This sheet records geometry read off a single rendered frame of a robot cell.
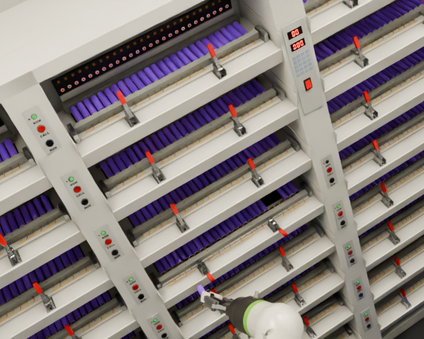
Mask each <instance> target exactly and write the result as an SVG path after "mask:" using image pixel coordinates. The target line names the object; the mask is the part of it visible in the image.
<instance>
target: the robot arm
mask: <svg viewBox="0 0 424 339"><path fill-rule="evenodd" d="M258 293H259V291H255V293H254V296H248V297H238V298H236V299H232V298H231V299H228V298H226V297H223V298H222V296H221V295H218V294H216V293H213V292H210V293H208V292H206V291H202V294H201V301H202V302H203V303H204V305H205V306H207V307H208V308H209V309H211V311H217V310H218V309H220V310H221V312H222V313H225V314H226V315H227V316H228V317H229V320H230V322H231V323H233V324H234V325H235V327H236V328H237V329H238V330H239V331H240V332H242V333H244V334H246V335H248V339H250V338H251V337H252V338H254V339H302V336H303V333H304V325H303V321H302V318H301V316H300V315H299V313H298V312H297V311H296V310H295V309H294V308H293V307H291V306H290V305H287V304H284V303H270V302H268V301H264V300H263V298H260V297H258Z"/></svg>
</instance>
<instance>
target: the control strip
mask: <svg viewBox="0 0 424 339"><path fill-rule="evenodd" d="M297 28H298V30H299V35H297V36H295V37H293V38H292V35H291V32H292V31H294V30H295V29H297ZM281 31H282V34H283V39H284V42H285V46H286V49H287V54H288V57H289V62H290V64H291V69H292V72H293V76H294V79H295V84H296V87H297V92H298V94H299V99H300V102H301V105H302V110H303V113H304V115H306V114H308V113H310V112H311V111H313V110H315V109H317V108H319V107H320V106H322V105H324V102H323V99H322V94H321V91H320V86H319V82H318V77H317V74H316V69H315V66H314V60H313V57H312V52H311V48H310V43H309V40H308V35H307V32H306V27H305V23H304V18H303V17H301V18H299V19H298V20H295V21H294V22H291V23H290V24H288V25H286V26H284V27H282V28H281ZM302 39H303V41H304V45H303V46H301V47H299V48H298V49H296V50H293V47H292V44H295V43H296V42H299V41H300V40H302Z"/></svg>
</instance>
